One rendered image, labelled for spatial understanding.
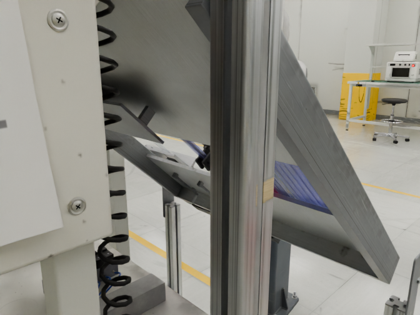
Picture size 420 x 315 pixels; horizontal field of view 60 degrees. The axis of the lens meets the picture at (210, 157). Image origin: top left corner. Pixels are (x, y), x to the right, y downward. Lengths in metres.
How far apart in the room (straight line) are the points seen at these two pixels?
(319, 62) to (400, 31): 1.67
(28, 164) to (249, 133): 0.15
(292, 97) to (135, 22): 0.20
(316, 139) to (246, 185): 0.18
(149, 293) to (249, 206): 0.54
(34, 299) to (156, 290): 0.27
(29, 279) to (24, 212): 0.78
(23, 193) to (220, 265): 0.18
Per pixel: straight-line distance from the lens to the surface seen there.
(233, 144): 0.28
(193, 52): 0.43
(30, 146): 0.22
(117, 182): 1.40
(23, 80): 0.22
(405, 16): 7.80
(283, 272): 1.76
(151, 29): 0.45
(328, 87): 8.34
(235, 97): 0.27
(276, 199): 0.79
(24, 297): 0.94
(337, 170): 0.51
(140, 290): 0.80
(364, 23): 7.50
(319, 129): 0.44
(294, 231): 0.95
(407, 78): 6.32
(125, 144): 1.06
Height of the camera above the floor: 1.12
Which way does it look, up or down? 15 degrees down
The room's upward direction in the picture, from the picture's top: straight up
